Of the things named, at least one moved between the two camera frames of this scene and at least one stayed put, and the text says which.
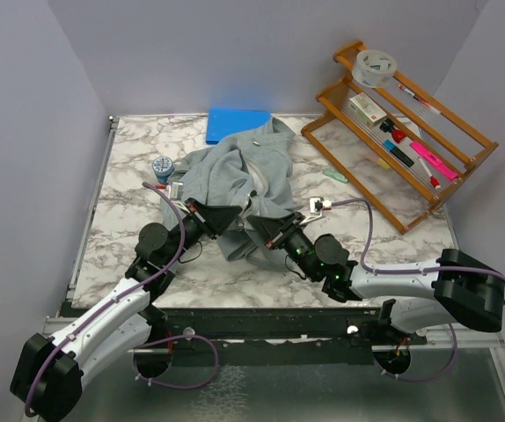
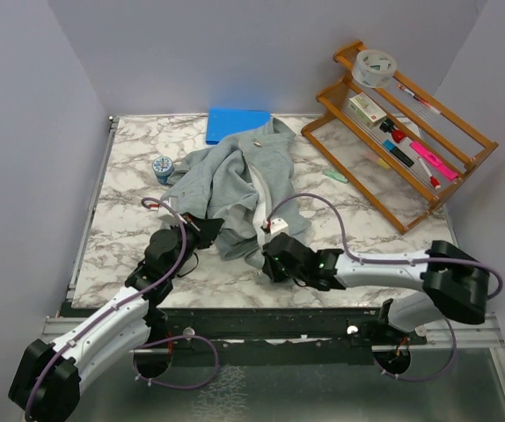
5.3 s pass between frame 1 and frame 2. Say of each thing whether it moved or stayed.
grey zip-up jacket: stayed
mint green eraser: stayed
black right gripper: moved
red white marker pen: stayed
